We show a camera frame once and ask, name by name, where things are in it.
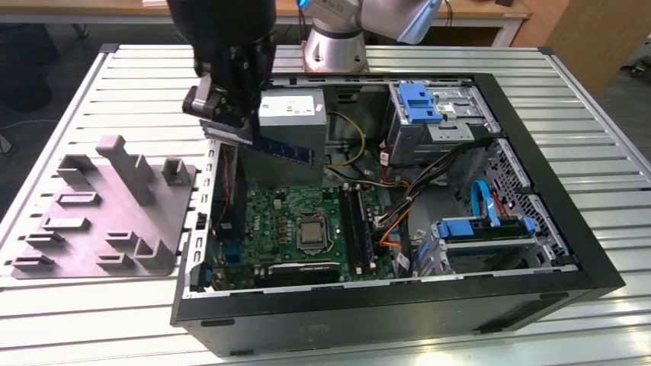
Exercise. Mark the grey power supply unit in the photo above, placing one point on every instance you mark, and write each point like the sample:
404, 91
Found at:
284, 171

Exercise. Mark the green motherboard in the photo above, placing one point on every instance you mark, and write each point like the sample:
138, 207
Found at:
264, 228

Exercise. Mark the black open PC case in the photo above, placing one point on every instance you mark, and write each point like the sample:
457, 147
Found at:
356, 316

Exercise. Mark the wooden desk white frame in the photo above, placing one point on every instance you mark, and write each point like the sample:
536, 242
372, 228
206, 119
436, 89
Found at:
101, 10

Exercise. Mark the metal drive cage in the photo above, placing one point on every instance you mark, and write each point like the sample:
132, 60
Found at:
457, 129

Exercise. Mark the grey plastic parts rack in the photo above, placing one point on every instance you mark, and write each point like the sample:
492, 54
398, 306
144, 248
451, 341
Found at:
126, 217

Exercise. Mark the blue plastic drive carrier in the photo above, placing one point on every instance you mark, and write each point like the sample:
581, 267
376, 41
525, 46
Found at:
417, 103

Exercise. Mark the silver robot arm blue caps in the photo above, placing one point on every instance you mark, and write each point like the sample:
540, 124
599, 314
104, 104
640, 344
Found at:
334, 53

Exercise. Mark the black graphics card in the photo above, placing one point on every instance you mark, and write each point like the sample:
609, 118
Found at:
304, 268

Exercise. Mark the dark office chair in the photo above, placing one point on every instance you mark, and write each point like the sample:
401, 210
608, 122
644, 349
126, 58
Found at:
25, 76

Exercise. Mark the grey chair base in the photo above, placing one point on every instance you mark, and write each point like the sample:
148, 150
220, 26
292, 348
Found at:
640, 65

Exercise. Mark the hard disk in blue carrier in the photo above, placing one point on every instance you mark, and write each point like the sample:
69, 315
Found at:
457, 230

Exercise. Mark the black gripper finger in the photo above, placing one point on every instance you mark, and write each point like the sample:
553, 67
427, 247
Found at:
205, 103
244, 106

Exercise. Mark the blue VGA port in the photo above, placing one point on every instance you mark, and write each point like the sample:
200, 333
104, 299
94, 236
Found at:
206, 277

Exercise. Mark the metal disk bay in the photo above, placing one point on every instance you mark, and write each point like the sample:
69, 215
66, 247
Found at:
488, 246

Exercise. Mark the silver CPU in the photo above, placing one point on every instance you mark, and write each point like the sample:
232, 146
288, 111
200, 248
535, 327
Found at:
309, 233

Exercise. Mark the CPU socket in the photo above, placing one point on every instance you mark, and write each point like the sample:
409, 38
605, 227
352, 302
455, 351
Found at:
304, 218

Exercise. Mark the wooden cabinet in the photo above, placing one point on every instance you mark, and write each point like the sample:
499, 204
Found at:
584, 38

